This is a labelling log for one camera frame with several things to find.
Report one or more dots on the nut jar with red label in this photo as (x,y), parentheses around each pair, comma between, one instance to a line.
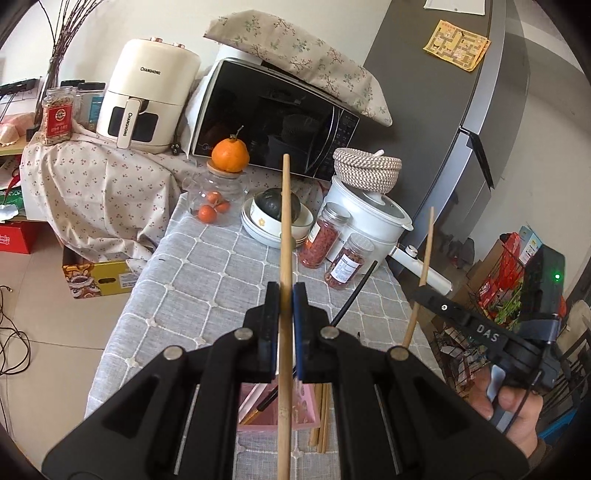
(57,117)

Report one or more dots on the black chopstick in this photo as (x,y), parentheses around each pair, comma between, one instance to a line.
(261,406)
(355,290)

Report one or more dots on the white paper sheet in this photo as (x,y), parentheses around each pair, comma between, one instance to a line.
(455,4)

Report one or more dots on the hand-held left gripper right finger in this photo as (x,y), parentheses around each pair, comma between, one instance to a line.
(300,332)

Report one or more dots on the bare branches in vase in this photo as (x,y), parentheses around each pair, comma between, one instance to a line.
(60,41)

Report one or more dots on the yellow paper note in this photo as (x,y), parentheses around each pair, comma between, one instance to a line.
(457,44)

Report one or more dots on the red gift box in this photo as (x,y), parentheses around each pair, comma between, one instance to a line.
(18,237)

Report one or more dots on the yellow cardboard box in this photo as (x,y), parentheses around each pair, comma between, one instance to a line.
(101,277)

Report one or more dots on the dark lidded storage jars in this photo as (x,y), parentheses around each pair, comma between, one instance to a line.
(90,104)

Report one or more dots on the pink seashell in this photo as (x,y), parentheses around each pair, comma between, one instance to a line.
(14,129)

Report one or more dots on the wooden chopstick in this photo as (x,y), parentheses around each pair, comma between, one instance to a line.
(428,244)
(286,230)
(325,424)
(315,424)

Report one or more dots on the pink utensil holder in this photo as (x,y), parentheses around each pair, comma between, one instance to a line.
(304,410)

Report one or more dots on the black microwave oven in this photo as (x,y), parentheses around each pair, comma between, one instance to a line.
(277,115)

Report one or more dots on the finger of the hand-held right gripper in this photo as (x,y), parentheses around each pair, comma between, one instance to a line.
(438,304)

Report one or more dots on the black power plug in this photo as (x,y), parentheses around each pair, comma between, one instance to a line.
(175,148)

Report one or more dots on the black flat device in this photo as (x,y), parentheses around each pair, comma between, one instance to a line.
(18,86)

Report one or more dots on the stack of white bowls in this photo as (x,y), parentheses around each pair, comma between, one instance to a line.
(258,230)

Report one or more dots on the grey refrigerator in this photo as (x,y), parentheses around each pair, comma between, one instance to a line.
(425,115)

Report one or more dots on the short jar of red berries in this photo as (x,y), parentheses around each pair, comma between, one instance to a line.
(346,267)

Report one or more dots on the small orange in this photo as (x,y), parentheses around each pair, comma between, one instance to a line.
(223,206)
(213,197)
(207,213)

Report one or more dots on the dark green squash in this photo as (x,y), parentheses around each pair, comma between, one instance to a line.
(270,205)

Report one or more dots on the cream air fryer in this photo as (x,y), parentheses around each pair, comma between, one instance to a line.
(147,92)

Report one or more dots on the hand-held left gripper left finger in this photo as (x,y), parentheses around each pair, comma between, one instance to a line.
(270,332)

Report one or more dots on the cherry print cloth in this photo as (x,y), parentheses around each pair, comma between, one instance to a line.
(106,184)

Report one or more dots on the tall jar of goji berries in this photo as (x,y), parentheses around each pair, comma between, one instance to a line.
(318,244)

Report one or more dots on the glass jar with wooden lid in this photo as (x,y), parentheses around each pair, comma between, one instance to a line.
(231,189)

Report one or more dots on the white electric cooking pot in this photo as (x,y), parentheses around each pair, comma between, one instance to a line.
(383,221)

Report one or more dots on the person's right hand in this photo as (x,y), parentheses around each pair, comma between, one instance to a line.
(521,420)

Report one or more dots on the large orange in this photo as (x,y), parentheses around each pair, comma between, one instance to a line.
(230,154)

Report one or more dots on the floral microwave cover cloth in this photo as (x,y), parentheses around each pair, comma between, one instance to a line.
(300,50)

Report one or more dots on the grey checked tablecloth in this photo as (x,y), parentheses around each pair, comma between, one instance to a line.
(198,286)

